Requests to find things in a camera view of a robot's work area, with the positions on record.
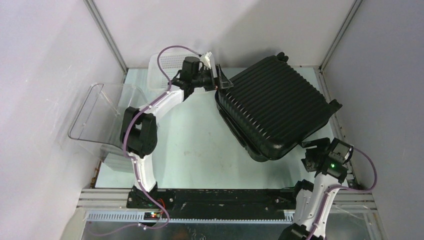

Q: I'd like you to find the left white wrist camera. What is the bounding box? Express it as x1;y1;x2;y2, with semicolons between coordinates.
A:
200;51;215;69

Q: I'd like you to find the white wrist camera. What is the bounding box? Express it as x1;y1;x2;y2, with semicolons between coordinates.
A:
200;51;215;69
337;146;354;164

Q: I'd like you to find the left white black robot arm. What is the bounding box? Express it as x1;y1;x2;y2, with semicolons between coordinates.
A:
120;51;233;208

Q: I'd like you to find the white perforated plastic basket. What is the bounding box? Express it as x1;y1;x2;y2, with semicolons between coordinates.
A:
146;49;200;95

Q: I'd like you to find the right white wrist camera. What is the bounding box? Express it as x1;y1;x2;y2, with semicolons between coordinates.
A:
337;146;354;164

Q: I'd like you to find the clear acrylic bin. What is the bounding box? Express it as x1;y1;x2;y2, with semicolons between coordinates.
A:
68;83;147;173

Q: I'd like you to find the aluminium frame rail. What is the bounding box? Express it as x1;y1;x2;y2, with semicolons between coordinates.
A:
77;188;379;226

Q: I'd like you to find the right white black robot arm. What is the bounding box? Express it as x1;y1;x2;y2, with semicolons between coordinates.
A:
279;137;354;240

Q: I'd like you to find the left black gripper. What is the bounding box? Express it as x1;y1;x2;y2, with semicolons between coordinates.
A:
192;64;234;93

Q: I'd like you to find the black ribbed hard-shell suitcase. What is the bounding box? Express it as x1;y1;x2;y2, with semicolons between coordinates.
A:
214;52;342;162

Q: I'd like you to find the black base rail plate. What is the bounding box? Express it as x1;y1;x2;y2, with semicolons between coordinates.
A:
126;188;299;220

